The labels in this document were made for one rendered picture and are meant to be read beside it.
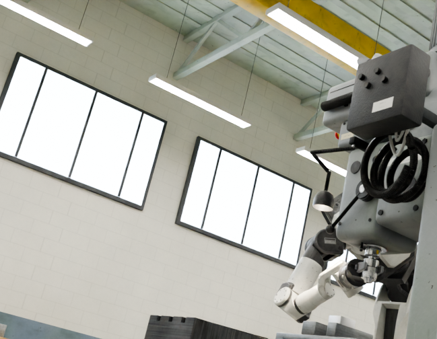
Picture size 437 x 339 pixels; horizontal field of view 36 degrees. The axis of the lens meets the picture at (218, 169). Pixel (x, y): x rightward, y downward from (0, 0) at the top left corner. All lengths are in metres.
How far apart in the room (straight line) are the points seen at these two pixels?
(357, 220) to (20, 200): 7.68
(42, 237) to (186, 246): 2.31
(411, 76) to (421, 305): 0.57
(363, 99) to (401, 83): 0.13
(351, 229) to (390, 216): 0.17
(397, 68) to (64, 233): 8.12
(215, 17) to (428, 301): 9.01
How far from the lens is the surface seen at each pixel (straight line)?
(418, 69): 1.81
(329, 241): 2.56
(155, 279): 10.18
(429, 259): 1.69
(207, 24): 10.57
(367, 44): 8.20
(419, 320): 1.66
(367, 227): 2.06
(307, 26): 6.65
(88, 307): 9.72
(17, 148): 9.46
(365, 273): 2.12
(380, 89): 1.82
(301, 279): 2.52
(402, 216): 1.95
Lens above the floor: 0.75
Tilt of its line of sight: 19 degrees up
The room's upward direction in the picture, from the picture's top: 14 degrees clockwise
